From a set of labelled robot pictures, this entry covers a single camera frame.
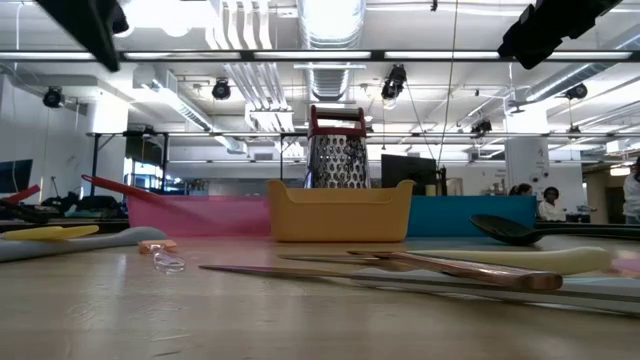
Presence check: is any red silicone spoon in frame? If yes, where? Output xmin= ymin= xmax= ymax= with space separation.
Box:
xmin=81 ymin=173 xmax=171 ymax=209

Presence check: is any black solid spoon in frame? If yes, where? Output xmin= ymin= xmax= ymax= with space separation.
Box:
xmin=468 ymin=213 xmax=640 ymax=247

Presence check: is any yellow mini spatula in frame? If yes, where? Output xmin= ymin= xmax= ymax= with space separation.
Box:
xmin=0 ymin=224 xmax=100 ymax=242

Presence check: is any grey utensil handle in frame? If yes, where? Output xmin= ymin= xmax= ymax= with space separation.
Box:
xmin=0 ymin=226 xmax=169 ymax=264

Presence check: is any cream handled knife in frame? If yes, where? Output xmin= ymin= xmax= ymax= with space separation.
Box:
xmin=277 ymin=246 xmax=614 ymax=276

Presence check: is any orange mini spatula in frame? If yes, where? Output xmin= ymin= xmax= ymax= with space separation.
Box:
xmin=138 ymin=239 xmax=186 ymax=274

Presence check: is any pink mini spatula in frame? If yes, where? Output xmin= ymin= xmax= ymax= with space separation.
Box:
xmin=610 ymin=256 xmax=640 ymax=275

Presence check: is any copper coloured knife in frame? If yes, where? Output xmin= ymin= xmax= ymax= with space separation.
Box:
xmin=346 ymin=249 xmax=565 ymax=293

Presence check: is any white building column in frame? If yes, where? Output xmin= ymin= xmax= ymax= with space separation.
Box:
xmin=504 ymin=137 xmax=554 ymax=221

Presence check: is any black metal rack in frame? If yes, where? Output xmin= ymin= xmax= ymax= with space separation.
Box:
xmin=87 ymin=130 xmax=311 ymax=195

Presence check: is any black equipment pile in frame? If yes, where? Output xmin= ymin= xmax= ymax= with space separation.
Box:
xmin=42 ymin=192 xmax=124 ymax=219

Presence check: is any red black clamp tool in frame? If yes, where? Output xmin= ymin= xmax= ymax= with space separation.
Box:
xmin=0 ymin=184 xmax=51 ymax=224

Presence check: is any black computer monitor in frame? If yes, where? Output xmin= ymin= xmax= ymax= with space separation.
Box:
xmin=380 ymin=153 xmax=438 ymax=196

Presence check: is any blue plastic tray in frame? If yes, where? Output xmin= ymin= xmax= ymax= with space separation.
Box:
xmin=407 ymin=194 xmax=539 ymax=239

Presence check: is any pink plastic tray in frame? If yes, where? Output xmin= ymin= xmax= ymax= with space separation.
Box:
xmin=126 ymin=194 xmax=272 ymax=239

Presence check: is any yellow plastic bin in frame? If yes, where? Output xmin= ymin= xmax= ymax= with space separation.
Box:
xmin=267 ymin=178 xmax=416 ymax=244

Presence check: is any thin hanging cable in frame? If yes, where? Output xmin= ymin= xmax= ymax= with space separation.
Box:
xmin=437 ymin=0 xmax=459 ymax=167

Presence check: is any dark wall screen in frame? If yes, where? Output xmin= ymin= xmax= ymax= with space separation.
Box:
xmin=0 ymin=159 xmax=34 ymax=194

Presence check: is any silver ventilation duct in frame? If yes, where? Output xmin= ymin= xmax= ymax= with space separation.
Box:
xmin=297 ymin=0 xmax=367 ymax=102

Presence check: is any red handled metal box grater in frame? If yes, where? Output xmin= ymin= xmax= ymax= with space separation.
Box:
xmin=304 ymin=104 xmax=372 ymax=190

